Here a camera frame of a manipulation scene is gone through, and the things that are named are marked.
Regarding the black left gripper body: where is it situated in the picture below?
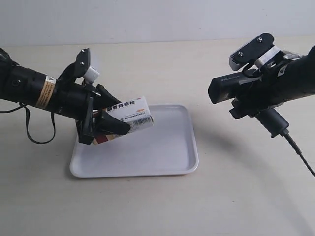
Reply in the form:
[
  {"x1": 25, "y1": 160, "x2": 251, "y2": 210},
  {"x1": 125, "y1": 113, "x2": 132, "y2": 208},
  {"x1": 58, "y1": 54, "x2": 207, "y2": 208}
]
[{"x1": 54, "y1": 63, "x2": 98, "y2": 145}]

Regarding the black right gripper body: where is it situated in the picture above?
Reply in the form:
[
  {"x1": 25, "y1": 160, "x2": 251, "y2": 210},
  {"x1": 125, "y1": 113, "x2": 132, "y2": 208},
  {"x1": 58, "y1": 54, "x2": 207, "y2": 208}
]
[{"x1": 230, "y1": 53, "x2": 290, "y2": 119}]

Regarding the black handheld barcode scanner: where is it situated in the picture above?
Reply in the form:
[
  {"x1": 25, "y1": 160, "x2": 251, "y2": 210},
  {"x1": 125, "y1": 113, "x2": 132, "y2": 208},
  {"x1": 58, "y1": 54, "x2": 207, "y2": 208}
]
[{"x1": 208, "y1": 69, "x2": 289, "y2": 138}]

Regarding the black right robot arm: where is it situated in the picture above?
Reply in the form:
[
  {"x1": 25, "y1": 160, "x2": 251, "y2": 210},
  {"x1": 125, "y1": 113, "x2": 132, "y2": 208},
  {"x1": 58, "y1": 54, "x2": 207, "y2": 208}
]
[{"x1": 229, "y1": 47, "x2": 315, "y2": 119}]

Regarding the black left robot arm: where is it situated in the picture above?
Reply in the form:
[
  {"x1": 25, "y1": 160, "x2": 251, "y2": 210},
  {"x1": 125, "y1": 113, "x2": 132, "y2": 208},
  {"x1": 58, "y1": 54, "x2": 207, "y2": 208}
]
[{"x1": 0, "y1": 48, "x2": 131, "y2": 145}]

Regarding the white plastic tray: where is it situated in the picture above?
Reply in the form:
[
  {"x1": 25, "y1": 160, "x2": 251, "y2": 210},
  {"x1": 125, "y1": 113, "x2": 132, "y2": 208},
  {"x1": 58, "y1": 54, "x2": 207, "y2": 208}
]
[{"x1": 69, "y1": 104, "x2": 199, "y2": 178}]

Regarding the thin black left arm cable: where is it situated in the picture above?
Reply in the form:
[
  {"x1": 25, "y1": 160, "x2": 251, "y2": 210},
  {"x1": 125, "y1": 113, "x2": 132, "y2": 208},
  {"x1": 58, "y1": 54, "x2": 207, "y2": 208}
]
[{"x1": 0, "y1": 102, "x2": 56, "y2": 144}]

